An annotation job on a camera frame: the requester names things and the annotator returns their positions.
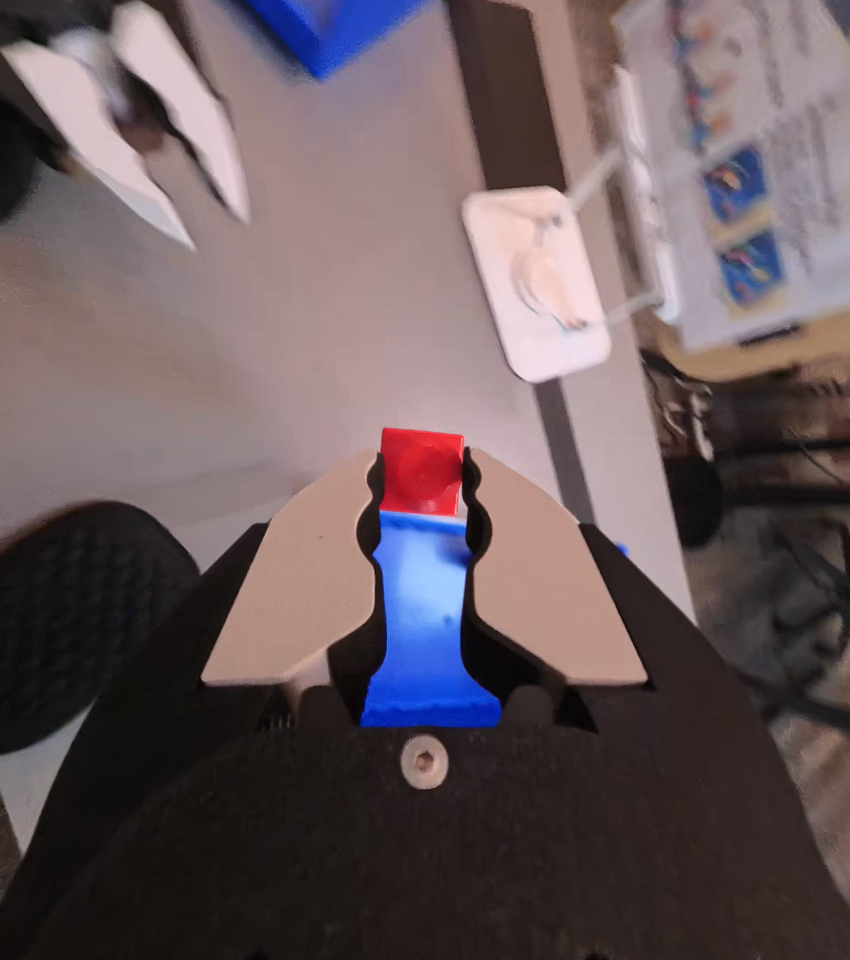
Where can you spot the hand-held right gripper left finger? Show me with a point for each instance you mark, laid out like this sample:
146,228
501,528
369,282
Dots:
297,600

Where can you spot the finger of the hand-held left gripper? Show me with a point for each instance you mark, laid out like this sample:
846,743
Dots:
184,97
87,135

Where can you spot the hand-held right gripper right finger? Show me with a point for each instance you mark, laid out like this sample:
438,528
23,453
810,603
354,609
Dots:
552,600

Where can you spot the blue plastic bin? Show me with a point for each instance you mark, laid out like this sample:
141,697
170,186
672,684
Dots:
335,37
425,637

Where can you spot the red mega block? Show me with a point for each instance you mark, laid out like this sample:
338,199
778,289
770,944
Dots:
421,472

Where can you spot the black round floor base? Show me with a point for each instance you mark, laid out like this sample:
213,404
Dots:
695,502

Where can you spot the white power strip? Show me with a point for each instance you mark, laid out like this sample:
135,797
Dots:
684,405

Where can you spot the black textured pad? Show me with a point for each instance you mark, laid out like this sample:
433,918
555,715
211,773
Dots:
57,622

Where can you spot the black office chair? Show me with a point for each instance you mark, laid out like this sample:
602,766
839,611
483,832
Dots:
830,600

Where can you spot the printed instruction sheet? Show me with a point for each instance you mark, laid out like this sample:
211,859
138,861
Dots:
792,187

